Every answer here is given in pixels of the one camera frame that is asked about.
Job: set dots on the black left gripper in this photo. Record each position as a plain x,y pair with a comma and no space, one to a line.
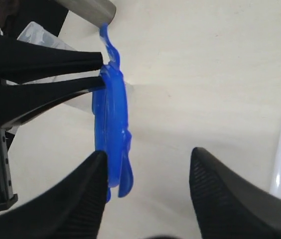
20,104

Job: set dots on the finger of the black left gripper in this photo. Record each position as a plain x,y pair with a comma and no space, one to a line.
22,61

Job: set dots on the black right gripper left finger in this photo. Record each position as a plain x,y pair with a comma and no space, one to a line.
72,209

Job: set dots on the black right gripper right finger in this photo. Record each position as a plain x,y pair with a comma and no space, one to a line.
226,205

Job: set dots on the blue four-tab container lid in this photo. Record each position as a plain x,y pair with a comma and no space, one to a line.
111,129

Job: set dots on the stainless steel cup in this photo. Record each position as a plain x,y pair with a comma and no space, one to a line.
97,12

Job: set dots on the clear plastic container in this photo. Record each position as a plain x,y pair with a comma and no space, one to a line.
36,34

